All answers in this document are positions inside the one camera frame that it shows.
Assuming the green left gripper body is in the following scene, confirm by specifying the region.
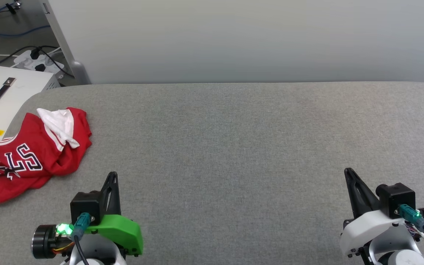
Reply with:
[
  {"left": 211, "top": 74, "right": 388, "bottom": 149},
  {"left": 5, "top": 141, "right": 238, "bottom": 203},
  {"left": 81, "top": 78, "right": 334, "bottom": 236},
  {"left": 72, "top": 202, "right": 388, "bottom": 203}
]
[{"left": 32, "top": 214, "right": 144, "bottom": 259}]

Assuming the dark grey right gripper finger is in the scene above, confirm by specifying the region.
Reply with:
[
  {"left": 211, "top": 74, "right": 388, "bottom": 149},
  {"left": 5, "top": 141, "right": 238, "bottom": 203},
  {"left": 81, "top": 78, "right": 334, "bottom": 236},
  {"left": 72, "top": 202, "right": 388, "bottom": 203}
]
[
  {"left": 349, "top": 169, "right": 381, "bottom": 217},
  {"left": 344, "top": 168, "right": 363, "bottom": 220}
]

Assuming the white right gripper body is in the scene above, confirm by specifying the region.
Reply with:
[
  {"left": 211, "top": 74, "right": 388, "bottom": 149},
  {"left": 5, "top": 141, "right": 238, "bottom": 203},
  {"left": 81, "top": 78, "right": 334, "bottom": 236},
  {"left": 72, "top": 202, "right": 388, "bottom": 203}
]
[{"left": 339, "top": 206, "right": 424, "bottom": 259}]

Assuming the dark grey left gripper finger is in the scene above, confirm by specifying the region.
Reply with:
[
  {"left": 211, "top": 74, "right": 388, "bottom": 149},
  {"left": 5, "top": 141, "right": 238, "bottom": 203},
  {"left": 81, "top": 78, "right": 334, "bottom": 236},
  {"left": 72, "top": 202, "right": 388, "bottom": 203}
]
[
  {"left": 112, "top": 172, "right": 121, "bottom": 216},
  {"left": 100, "top": 173, "right": 114, "bottom": 218}
]

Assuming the red white basketball jersey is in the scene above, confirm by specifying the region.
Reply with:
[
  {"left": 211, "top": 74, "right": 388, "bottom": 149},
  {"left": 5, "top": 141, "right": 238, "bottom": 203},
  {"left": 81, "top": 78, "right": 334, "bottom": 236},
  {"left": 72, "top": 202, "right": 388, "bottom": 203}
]
[{"left": 0, "top": 107, "right": 92, "bottom": 204}]

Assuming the grey fabric sofa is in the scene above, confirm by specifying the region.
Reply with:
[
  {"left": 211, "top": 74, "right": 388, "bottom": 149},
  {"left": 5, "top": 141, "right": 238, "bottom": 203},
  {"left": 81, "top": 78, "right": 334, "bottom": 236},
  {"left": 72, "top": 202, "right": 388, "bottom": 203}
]
[{"left": 0, "top": 82, "right": 424, "bottom": 265}]

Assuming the white power strip with plugs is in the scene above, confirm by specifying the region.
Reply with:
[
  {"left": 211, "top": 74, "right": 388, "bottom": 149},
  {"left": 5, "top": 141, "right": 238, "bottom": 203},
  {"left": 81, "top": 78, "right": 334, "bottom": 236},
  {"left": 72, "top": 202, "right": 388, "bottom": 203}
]
[{"left": 13, "top": 49, "right": 66, "bottom": 80}]

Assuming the white partition panel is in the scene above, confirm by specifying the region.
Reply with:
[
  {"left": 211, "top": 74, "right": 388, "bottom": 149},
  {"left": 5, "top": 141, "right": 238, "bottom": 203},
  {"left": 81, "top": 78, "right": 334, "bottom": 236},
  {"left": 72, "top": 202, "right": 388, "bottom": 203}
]
[{"left": 39, "top": 0, "right": 424, "bottom": 87}]

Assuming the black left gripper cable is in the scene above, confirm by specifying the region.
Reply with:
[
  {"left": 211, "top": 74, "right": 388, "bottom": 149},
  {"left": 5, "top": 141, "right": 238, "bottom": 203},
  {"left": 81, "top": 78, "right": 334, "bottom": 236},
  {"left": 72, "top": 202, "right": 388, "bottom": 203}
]
[{"left": 71, "top": 212, "right": 92, "bottom": 265}]

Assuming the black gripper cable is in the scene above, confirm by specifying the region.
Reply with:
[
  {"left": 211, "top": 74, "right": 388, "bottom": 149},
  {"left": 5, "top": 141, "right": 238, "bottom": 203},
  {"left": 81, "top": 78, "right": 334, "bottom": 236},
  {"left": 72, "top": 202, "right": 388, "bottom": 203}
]
[
  {"left": 397, "top": 204, "right": 424, "bottom": 258},
  {"left": 71, "top": 212, "right": 92, "bottom": 265}
]

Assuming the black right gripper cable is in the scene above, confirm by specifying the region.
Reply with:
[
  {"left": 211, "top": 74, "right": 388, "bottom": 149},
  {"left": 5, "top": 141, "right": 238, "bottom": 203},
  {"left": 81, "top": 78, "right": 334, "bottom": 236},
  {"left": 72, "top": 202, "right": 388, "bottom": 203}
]
[{"left": 397, "top": 204, "right": 424, "bottom": 258}]

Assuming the white box with black handle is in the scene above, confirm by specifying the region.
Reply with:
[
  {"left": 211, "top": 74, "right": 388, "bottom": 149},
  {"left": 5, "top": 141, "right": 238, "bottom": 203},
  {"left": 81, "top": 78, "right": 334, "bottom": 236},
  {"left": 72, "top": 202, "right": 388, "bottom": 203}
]
[{"left": 0, "top": 65, "right": 61, "bottom": 141}]

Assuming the black floor cable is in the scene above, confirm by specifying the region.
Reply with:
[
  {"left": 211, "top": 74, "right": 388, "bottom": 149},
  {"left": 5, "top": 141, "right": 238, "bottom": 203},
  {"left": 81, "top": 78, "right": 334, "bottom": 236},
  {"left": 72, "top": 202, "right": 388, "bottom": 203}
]
[{"left": 0, "top": 45, "right": 75, "bottom": 78}]

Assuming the blue floor cable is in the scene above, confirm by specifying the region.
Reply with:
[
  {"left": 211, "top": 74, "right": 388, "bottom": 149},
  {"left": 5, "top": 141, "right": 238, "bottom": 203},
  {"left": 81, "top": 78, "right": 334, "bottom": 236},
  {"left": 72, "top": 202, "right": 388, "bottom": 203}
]
[{"left": 0, "top": 4, "right": 51, "bottom": 38}]

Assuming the small black cable clamp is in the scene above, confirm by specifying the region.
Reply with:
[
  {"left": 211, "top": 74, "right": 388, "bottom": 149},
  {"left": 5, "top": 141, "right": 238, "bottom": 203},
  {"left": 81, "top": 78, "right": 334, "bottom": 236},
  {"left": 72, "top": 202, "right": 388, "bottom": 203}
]
[{"left": 5, "top": 0, "right": 23, "bottom": 15}]

